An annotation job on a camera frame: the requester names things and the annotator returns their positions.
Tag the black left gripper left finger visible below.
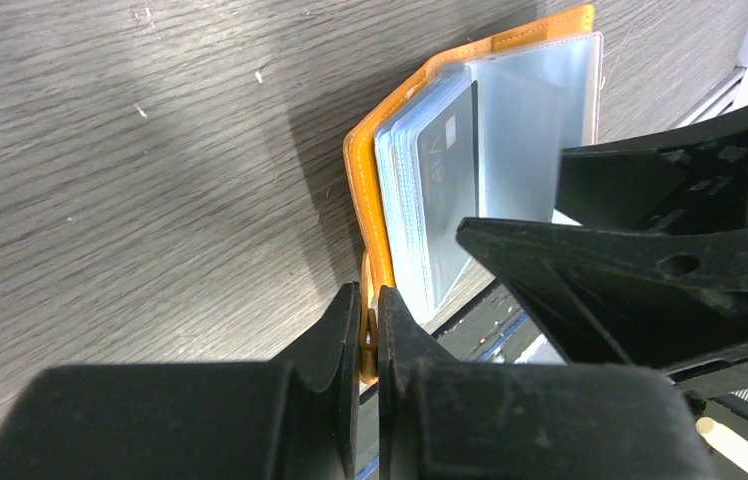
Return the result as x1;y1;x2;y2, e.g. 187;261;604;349
0;283;361;479

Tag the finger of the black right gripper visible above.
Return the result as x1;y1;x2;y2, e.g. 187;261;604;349
556;106;748;232
457;218;748;397

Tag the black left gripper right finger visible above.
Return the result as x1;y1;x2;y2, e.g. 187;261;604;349
378;287;718;479

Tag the orange leather card holder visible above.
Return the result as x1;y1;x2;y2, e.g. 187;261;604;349
343;4;603;384

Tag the black credit card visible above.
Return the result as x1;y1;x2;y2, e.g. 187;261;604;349
416;79;476;311

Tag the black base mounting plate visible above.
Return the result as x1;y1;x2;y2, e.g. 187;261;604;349
356;281;564;479

